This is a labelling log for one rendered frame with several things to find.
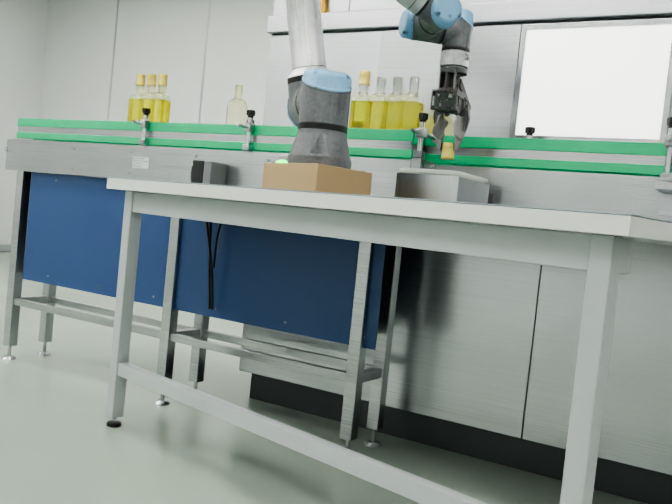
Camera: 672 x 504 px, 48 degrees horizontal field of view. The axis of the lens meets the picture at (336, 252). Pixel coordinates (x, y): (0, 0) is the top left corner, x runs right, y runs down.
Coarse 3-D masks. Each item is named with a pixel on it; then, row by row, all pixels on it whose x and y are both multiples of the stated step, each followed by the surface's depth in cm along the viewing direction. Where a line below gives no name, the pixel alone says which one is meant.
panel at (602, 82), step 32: (544, 32) 217; (576, 32) 213; (608, 32) 208; (640, 32) 204; (544, 64) 217; (576, 64) 213; (608, 64) 208; (640, 64) 204; (544, 96) 217; (576, 96) 213; (608, 96) 208; (640, 96) 204; (544, 128) 217; (576, 128) 212; (608, 128) 208; (640, 128) 204
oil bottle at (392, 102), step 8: (392, 96) 226; (400, 96) 225; (384, 104) 227; (392, 104) 226; (400, 104) 225; (384, 112) 227; (392, 112) 226; (384, 120) 227; (392, 120) 226; (384, 128) 227; (392, 128) 226
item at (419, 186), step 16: (400, 176) 190; (416, 176) 188; (432, 176) 185; (448, 176) 183; (400, 192) 190; (416, 192) 188; (432, 192) 185; (448, 192) 183; (464, 192) 186; (480, 192) 195
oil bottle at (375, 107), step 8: (376, 96) 229; (384, 96) 229; (368, 104) 230; (376, 104) 229; (368, 112) 230; (376, 112) 229; (368, 120) 230; (376, 120) 228; (368, 128) 230; (376, 128) 228
